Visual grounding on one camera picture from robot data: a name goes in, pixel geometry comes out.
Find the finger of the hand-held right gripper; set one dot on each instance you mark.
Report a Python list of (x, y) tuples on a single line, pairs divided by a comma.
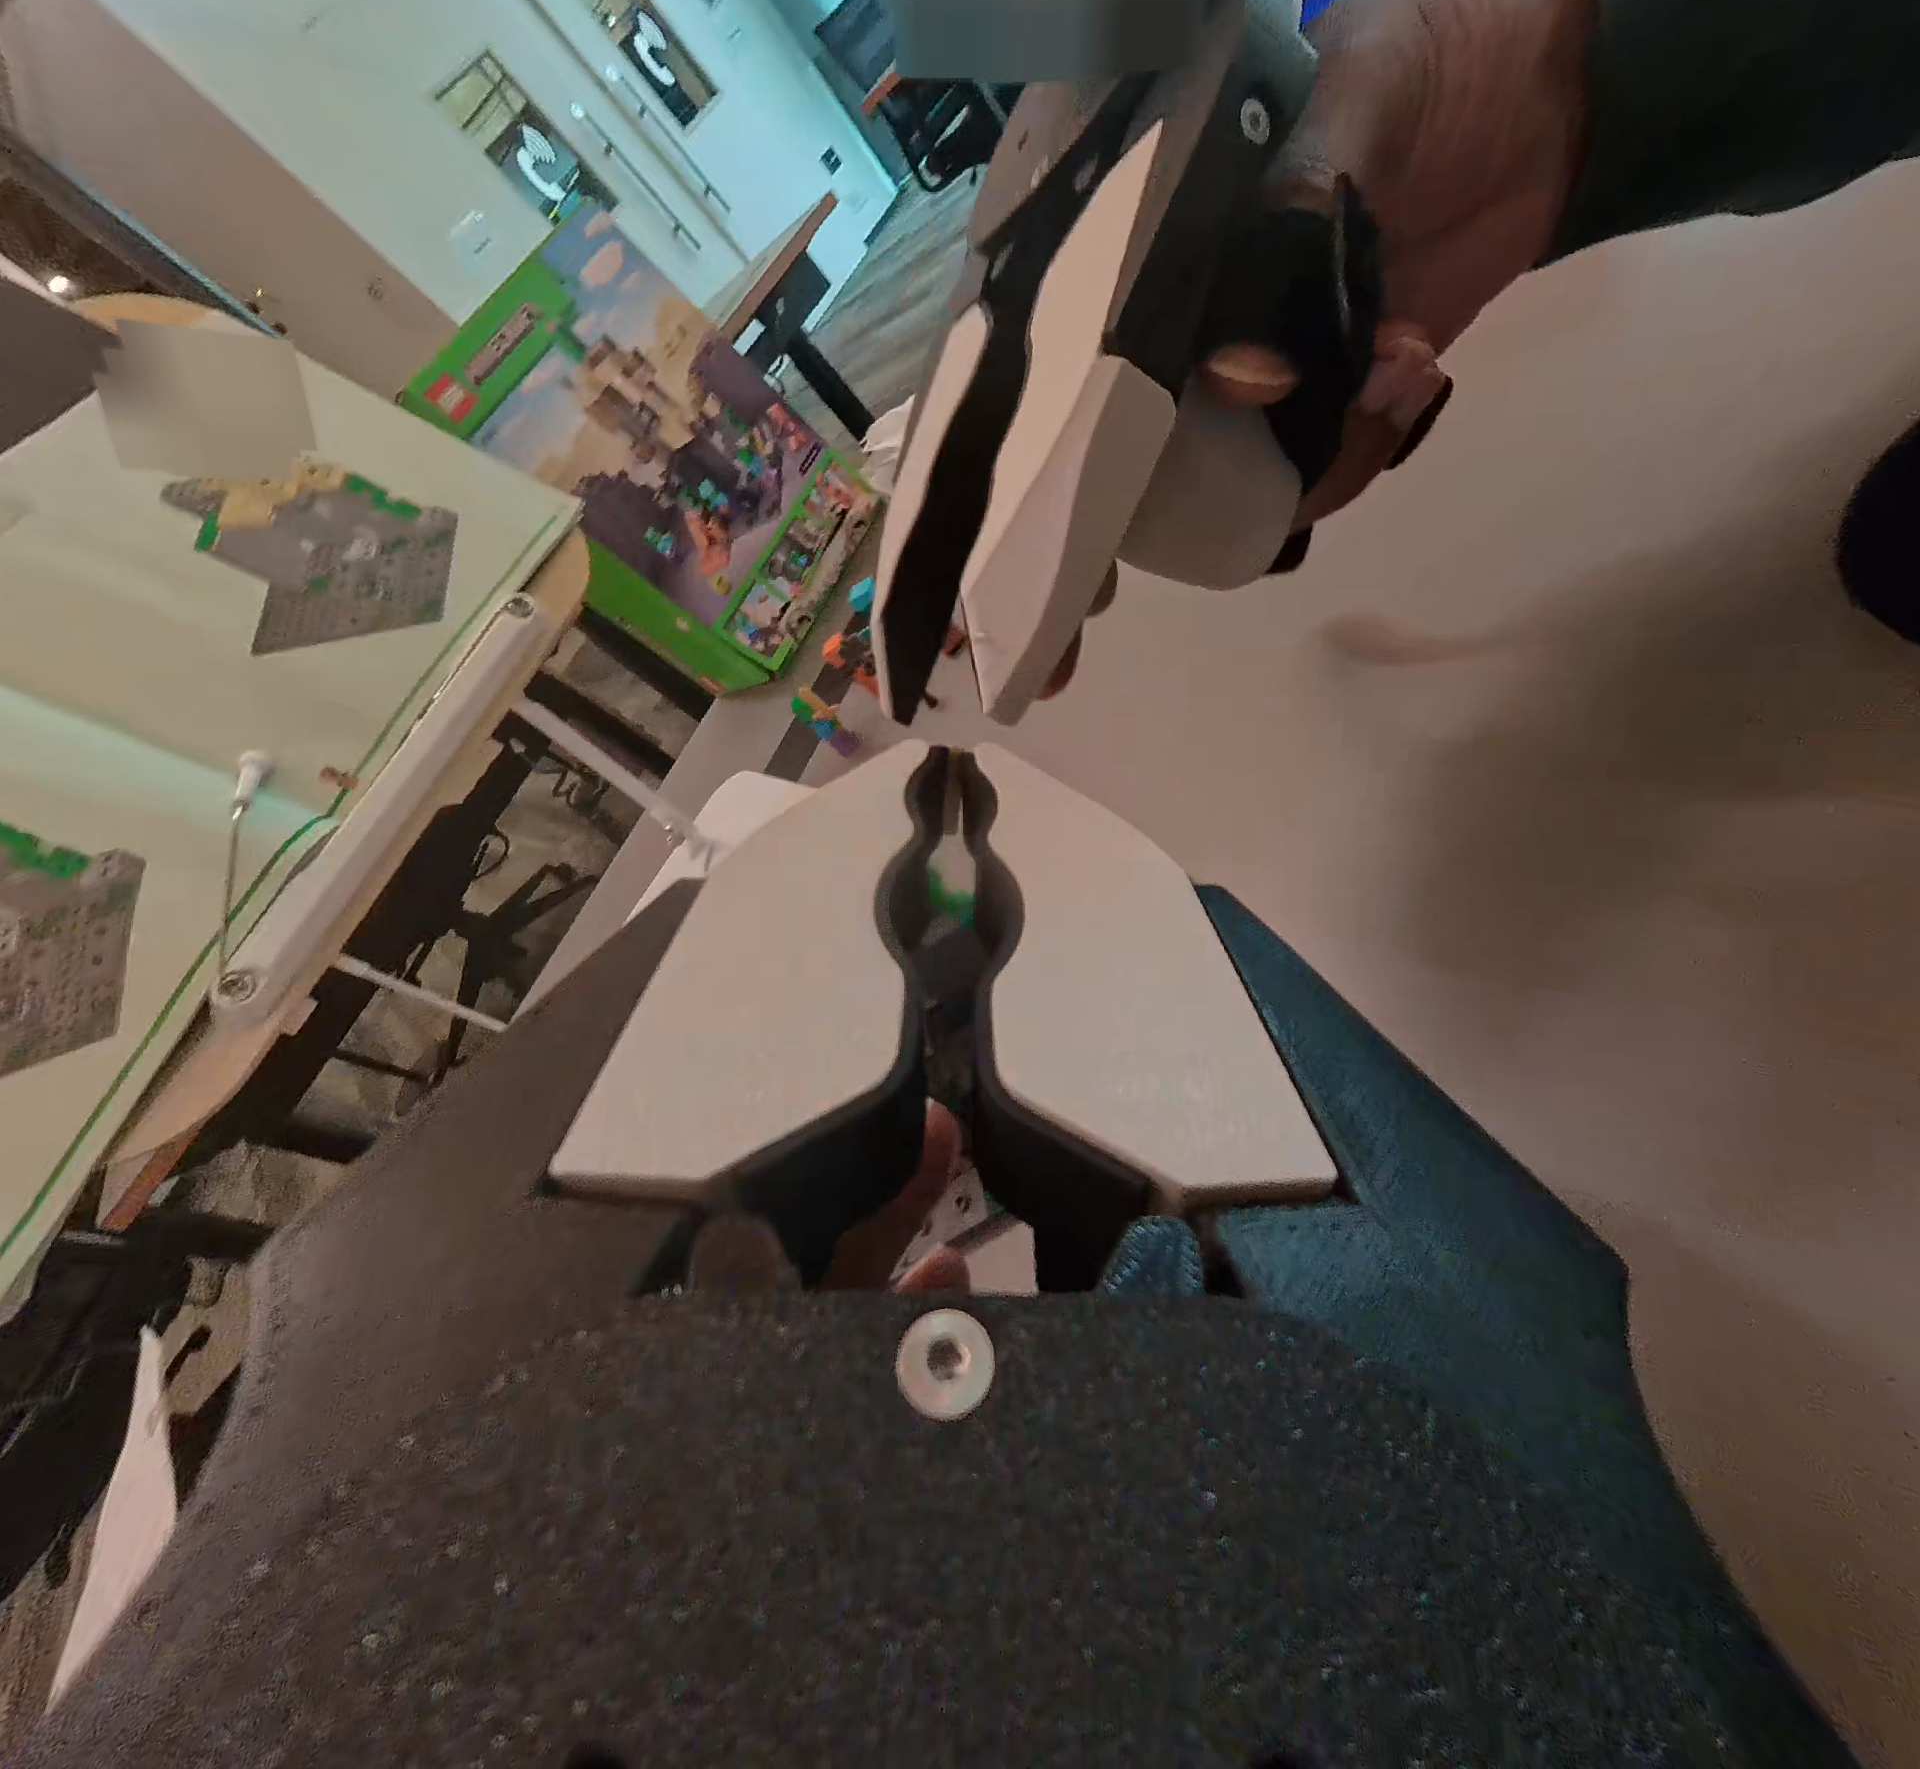
[(919, 495), (1064, 495)]

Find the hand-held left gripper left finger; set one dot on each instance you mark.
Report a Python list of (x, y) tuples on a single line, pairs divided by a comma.
[(750, 1035)]

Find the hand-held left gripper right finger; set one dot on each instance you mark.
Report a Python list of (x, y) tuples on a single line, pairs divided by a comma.
[(1156, 1050)]

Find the small green brick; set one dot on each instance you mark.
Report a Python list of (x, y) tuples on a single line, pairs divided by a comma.
[(948, 891)]

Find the grey desk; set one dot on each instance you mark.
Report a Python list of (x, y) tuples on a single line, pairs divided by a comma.
[(1576, 975)]

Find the person's right hand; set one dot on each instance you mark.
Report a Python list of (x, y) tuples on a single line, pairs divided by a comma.
[(1457, 118)]

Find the orange toy minifigure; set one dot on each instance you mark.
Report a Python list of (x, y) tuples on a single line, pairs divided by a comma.
[(849, 659)]

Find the green purple toy minifigure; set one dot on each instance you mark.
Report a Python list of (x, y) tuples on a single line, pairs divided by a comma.
[(827, 722)]

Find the green toy set box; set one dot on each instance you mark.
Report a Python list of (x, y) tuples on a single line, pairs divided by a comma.
[(661, 450)]

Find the black office chair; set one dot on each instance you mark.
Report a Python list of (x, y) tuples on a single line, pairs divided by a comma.
[(945, 135)]

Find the white book stand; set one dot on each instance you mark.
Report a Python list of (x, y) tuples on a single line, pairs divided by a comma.
[(406, 775)]

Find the pale green instruction booklet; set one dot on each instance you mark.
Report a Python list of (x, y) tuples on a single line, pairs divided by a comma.
[(122, 703)]

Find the dark rounded object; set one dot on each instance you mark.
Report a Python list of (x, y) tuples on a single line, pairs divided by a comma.
[(1889, 539)]

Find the wall logo panel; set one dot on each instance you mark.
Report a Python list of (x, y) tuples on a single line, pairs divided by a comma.
[(645, 37), (511, 135)]

